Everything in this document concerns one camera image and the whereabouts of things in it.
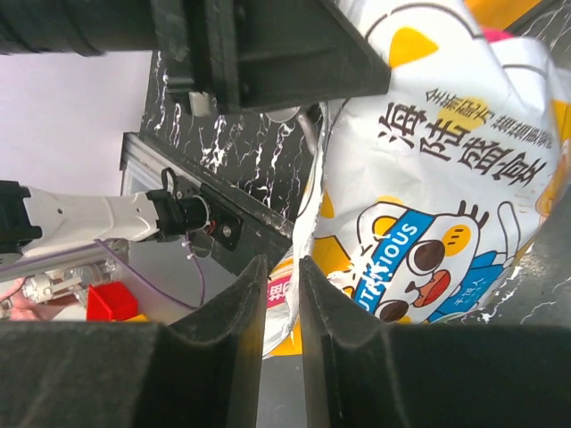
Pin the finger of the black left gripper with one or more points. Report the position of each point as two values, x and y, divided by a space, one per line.
272 55

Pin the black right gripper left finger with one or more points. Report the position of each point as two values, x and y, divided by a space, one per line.
202 371

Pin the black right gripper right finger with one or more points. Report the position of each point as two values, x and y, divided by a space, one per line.
361 372

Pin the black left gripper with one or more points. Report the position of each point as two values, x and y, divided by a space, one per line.
180 30

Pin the pink white pet food bag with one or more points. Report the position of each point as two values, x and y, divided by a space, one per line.
421 200

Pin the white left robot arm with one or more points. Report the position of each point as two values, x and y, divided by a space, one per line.
50 219

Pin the silver metal scoop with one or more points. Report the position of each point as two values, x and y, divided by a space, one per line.
308 128

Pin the red plastic bin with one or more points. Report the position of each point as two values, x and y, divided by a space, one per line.
111 302

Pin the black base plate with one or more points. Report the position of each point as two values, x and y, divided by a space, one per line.
241 227

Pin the aluminium frame rail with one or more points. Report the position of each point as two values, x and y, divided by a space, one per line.
19 260

